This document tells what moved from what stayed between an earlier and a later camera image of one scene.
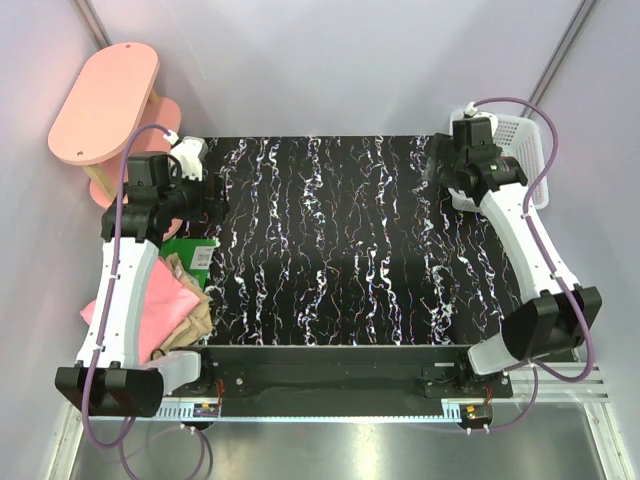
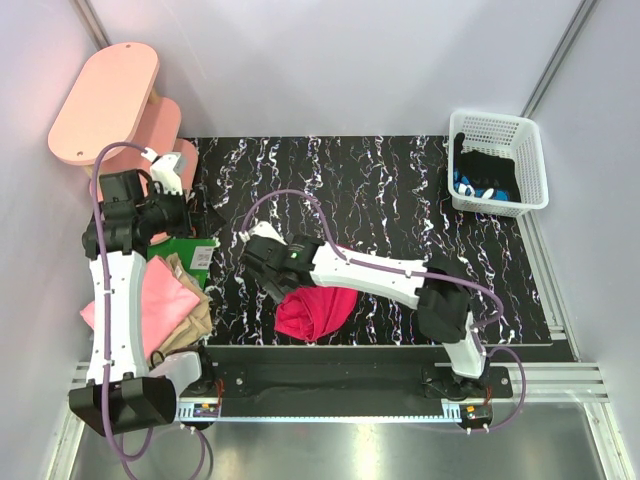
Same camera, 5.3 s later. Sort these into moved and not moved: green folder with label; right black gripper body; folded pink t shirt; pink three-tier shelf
Moved: right black gripper body
Not moved: green folder with label; pink three-tier shelf; folded pink t shirt
